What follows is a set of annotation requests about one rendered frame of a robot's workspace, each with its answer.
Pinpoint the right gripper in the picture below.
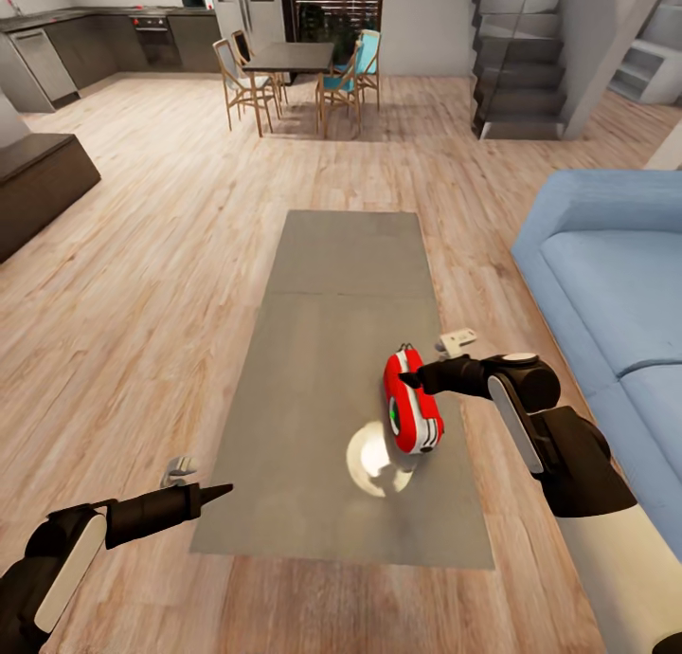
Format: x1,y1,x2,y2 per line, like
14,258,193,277
398,354,472,395

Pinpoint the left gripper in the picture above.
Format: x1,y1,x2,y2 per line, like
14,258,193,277
139,482,234,538

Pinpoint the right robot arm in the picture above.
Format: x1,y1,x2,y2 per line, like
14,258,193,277
398,328,682,654

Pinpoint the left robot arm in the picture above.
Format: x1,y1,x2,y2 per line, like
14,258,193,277
0,455,234,654

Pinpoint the radio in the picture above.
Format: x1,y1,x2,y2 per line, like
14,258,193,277
384,346,444,454

